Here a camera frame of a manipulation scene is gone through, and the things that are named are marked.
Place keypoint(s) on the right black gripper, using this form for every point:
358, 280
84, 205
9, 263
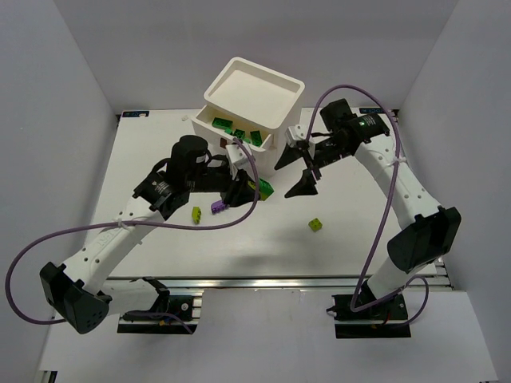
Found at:
310, 160

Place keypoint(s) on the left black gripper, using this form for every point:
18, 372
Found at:
235, 187

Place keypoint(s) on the green square lego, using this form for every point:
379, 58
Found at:
265, 189

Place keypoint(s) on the dark green long lego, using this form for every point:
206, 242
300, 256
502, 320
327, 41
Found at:
222, 123

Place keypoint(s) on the white drawer cabinet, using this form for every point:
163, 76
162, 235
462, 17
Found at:
254, 93

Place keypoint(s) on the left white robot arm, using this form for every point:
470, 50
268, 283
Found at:
79, 289

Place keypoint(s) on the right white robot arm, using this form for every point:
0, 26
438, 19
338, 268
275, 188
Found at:
427, 228

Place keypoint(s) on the purple rounded lego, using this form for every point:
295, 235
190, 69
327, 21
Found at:
218, 206

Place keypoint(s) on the lime square lego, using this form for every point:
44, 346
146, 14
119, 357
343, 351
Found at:
315, 225

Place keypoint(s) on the right blue label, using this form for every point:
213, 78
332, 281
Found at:
369, 110

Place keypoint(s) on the blue label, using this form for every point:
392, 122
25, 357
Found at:
369, 110
135, 114

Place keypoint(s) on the left blue label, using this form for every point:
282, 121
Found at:
135, 114

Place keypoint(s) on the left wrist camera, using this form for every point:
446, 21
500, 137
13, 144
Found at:
240, 159

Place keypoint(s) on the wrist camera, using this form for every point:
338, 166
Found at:
240, 159
296, 137

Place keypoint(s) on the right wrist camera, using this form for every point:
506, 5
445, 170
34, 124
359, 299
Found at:
296, 137

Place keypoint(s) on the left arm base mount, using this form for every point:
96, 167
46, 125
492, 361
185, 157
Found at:
170, 314

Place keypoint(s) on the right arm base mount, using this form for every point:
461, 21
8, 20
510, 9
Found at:
387, 320

